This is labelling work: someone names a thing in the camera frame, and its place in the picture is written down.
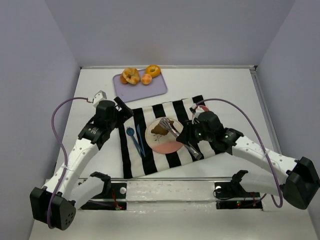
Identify orange ring donut bread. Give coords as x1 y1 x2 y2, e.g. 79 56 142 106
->
145 64 161 78

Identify small round peach bun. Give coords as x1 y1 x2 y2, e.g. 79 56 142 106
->
140 73 153 85

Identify blue plastic knife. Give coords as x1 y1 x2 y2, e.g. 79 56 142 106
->
136 124 146 157

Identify metal base rail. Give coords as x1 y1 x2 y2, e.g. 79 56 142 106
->
80 177 262 211

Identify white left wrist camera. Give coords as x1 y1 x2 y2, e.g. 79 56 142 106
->
92 90 107 108

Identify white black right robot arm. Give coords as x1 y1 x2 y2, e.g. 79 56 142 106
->
176 111 320 210

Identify blue plastic fork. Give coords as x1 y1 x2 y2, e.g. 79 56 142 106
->
126 127 146 157

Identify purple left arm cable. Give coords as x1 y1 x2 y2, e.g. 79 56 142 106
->
46 96 92 230

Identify floral ceramic plate pink rim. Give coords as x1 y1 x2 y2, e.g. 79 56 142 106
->
145 117 184 154

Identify lavender plastic tray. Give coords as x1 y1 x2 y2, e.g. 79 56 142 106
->
112 70 168 103

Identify twisted golden bread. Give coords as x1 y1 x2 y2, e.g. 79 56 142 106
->
122 68 140 85

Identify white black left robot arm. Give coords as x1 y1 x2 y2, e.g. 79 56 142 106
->
29 97 133 231

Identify brown chocolate croissant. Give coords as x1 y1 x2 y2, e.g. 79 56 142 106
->
150 118 174 136

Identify black white striped cloth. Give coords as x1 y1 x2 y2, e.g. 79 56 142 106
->
118 95 204 179

